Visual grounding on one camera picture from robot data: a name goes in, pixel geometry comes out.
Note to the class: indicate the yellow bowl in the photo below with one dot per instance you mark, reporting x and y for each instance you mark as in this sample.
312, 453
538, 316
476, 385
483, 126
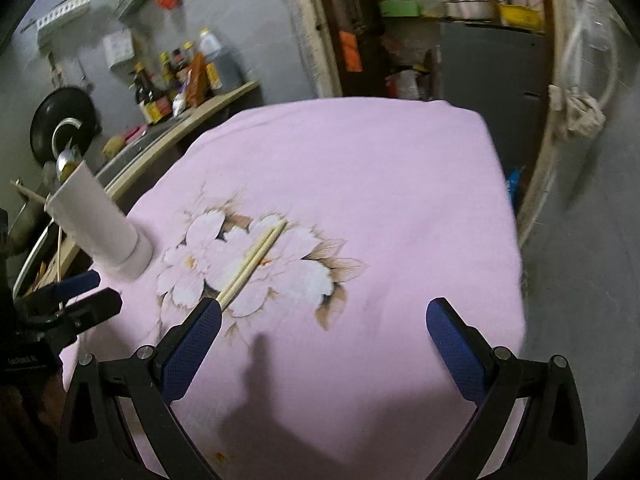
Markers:
520, 16

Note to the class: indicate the metal pot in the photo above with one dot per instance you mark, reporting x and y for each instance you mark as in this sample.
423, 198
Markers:
469, 9

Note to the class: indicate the small sauce bottle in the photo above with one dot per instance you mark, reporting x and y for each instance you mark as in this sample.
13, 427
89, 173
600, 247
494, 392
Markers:
189, 52

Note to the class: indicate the dark glass bottle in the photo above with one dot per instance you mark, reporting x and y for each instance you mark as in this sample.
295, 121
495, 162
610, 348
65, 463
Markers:
139, 100

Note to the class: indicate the white utensil holder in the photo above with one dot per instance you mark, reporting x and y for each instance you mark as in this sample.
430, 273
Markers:
95, 220

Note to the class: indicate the pink floral tablecloth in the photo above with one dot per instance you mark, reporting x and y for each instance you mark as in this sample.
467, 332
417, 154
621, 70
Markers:
375, 210

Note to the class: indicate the metal wall shelf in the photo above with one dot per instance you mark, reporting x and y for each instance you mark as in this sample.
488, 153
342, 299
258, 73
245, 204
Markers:
136, 1

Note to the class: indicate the white blue packet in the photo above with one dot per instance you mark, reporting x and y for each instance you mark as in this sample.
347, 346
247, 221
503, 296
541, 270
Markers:
179, 103

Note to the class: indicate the black wok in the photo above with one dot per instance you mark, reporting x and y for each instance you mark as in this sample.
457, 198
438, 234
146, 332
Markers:
45, 125

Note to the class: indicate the yellow sponge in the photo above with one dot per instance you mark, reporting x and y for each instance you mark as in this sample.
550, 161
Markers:
113, 146

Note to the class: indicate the soy sauce bottle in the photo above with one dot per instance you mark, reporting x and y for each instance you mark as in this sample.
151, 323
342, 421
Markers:
154, 102

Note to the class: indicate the beige kitchen counter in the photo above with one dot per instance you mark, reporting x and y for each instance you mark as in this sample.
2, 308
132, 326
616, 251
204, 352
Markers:
210, 107

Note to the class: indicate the blue plastic item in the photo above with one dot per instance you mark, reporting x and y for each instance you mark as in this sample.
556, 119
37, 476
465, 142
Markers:
515, 185

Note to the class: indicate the metal faucet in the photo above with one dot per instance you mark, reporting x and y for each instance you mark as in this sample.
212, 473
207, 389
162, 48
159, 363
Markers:
67, 124

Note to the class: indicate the knotted cream cloth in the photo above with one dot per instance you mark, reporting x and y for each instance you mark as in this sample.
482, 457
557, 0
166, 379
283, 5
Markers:
577, 112

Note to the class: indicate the white wall box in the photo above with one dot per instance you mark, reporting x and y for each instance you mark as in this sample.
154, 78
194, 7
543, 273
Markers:
119, 49

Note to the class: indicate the red label sauce bottle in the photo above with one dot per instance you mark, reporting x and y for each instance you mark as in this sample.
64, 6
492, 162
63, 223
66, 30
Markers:
178, 60

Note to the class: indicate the large dark oil jug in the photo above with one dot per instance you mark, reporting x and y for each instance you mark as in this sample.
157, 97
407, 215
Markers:
222, 62

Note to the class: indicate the pink soap dish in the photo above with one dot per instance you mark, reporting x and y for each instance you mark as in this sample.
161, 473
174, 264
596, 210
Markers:
135, 133

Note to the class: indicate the cream door frame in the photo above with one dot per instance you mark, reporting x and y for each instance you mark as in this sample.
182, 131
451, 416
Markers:
312, 35

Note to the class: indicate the brown spice packet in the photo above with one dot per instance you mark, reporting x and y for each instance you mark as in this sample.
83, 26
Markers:
197, 82

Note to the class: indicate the green box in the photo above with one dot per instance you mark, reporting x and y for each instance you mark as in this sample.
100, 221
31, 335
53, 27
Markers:
400, 8

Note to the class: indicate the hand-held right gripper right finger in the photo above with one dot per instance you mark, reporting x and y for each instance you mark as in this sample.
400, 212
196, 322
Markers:
455, 345

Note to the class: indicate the white red plastic bag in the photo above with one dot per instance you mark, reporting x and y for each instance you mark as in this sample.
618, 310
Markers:
402, 84

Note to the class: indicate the metal spoon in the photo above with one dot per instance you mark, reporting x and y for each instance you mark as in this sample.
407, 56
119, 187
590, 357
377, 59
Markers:
67, 165

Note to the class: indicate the grey cabinet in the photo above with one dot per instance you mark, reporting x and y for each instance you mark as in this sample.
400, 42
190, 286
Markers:
490, 85

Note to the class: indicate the steel sink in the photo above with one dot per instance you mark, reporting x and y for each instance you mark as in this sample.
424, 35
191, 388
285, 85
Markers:
135, 152

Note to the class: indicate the white wall rack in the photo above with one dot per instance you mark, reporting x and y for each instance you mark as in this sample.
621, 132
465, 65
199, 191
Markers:
65, 12

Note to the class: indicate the orange plastic item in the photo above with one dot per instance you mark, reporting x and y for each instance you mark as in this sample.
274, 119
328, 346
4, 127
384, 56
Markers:
350, 52

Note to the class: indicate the wooden chopstick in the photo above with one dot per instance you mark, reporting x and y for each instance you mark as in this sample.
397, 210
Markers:
250, 262
257, 262
60, 260

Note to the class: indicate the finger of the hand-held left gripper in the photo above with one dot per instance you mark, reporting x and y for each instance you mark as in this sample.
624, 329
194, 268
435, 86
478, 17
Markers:
95, 307
75, 284

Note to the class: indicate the person's left forearm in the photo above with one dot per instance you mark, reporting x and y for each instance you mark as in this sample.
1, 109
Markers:
30, 420

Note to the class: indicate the yellow cap sauce bottle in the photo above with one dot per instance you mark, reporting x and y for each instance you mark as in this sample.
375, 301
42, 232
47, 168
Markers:
167, 72

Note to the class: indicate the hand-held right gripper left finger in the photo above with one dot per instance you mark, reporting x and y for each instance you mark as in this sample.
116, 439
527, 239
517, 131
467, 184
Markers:
192, 350

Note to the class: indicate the hanging metal utensil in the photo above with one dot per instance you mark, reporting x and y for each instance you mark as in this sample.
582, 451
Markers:
84, 75

